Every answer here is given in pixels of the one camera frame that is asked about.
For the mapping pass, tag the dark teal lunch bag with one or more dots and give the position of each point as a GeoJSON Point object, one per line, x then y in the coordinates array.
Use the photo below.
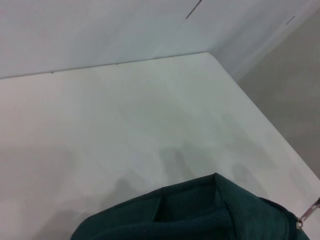
{"type": "Point", "coordinates": [200, 212]}

